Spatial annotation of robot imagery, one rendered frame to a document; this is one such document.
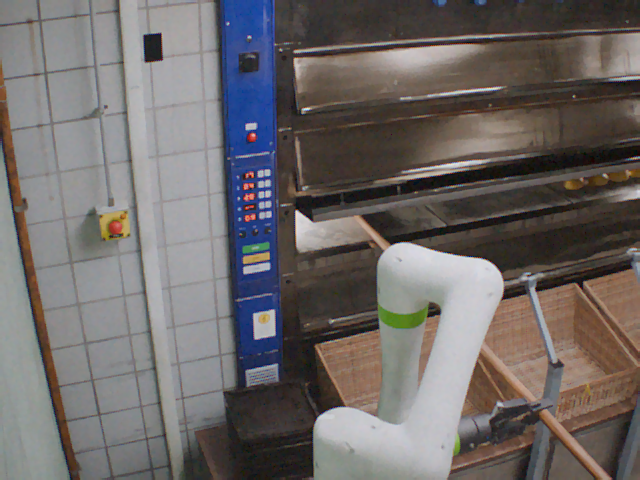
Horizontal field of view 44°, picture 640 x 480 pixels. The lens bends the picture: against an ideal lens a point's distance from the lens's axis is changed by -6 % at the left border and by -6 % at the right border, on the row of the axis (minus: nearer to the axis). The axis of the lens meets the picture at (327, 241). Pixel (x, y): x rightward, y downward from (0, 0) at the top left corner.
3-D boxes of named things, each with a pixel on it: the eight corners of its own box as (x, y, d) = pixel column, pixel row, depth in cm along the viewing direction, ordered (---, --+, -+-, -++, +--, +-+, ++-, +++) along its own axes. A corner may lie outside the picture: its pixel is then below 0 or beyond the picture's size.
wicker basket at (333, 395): (311, 403, 309) (311, 343, 296) (443, 368, 328) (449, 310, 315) (365, 486, 269) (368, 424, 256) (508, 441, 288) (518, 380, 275)
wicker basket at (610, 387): (453, 366, 329) (459, 308, 316) (566, 335, 347) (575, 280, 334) (516, 439, 289) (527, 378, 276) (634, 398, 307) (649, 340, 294)
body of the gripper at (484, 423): (465, 410, 203) (497, 400, 206) (462, 435, 206) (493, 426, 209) (480, 427, 196) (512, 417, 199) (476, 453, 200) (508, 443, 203)
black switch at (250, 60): (239, 72, 242) (238, 37, 237) (259, 70, 244) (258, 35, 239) (243, 75, 238) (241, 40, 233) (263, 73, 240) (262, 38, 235)
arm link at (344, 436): (371, 516, 168) (374, 450, 159) (303, 495, 174) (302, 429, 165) (393, 477, 179) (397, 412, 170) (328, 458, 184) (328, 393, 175)
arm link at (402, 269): (425, 266, 176) (442, 239, 185) (369, 254, 180) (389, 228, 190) (421, 336, 185) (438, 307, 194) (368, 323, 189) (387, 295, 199)
